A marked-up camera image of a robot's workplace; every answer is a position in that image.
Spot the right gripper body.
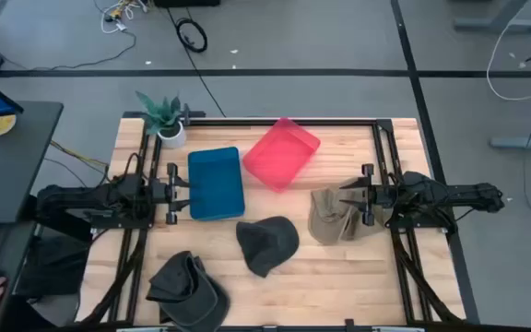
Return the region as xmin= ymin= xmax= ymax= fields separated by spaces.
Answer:
xmin=360 ymin=162 xmax=395 ymax=228

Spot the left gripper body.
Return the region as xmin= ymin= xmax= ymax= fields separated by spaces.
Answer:
xmin=148 ymin=161 xmax=180 ymax=226

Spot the tan bucket hat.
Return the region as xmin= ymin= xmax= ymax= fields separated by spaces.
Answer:
xmin=307 ymin=177 xmax=394 ymax=246

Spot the dark cap with light trim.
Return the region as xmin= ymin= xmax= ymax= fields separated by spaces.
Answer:
xmin=145 ymin=250 xmax=231 ymax=332

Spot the plain black cap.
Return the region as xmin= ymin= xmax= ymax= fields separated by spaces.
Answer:
xmin=235 ymin=215 xmax=301 ymax=279

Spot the blue plastic bin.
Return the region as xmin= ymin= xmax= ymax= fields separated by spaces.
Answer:
xmin=187 ymin=146 xmax=246 ymax=221

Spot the white plant pot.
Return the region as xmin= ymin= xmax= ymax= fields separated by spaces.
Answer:
xmin=157 ymin=120 xmax=187 ymax=149

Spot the green artificial plant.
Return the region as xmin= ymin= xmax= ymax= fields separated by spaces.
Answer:
xmin=135 ymin=90 xmax=184 ymax=136

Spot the pink translucent plastic bin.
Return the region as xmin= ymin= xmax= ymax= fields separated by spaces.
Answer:
xmin=242 ymin=116 xmax=322 ymax=194

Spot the black bag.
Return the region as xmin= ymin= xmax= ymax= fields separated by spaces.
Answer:
xmin=14 ymin=234 xmax=92 ymax=299

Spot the grey desk foot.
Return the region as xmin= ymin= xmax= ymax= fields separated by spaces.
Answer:
xmin=453 ymin=0 xmax=531 ymax=34
xmin=489 ymin=126 xmax=531 ymax=151

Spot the black side desk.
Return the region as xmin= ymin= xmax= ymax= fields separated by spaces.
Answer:
xmin=0 ymin=101 xmax=65 ymax=225

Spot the black box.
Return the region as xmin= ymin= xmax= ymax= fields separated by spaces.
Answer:
xmin=153 ymin=0 xmax=221 ymax=8

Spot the black aluminium table frame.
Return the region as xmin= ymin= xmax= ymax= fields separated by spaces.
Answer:
xmin=75 ymin=110 xmax=481 ymax=332

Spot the yellow wire bundle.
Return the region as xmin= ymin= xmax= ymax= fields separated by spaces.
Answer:
xmin=49 ymin=139 xmax=110 ymax=170

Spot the black cable to table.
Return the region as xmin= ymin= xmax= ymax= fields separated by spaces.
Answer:
xmin=163 ymin=0 xmax=228 ymax=118

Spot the coiled black cable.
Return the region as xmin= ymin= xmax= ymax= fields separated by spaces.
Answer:
xmin=174 ymin=17 xmax=209 ymax=53

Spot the thin black floor cable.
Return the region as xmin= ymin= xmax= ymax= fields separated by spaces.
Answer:
xmin=0 ymin=30 xmax=138 ymax=72

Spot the long white cable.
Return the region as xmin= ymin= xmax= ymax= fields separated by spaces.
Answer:
xmin=485 ymin=17 xmax=531 ymax=102

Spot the white and yellow cable bundle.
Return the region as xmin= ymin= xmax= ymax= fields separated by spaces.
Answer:
xmin=92 ymin=0 xmax=149 ymax=35

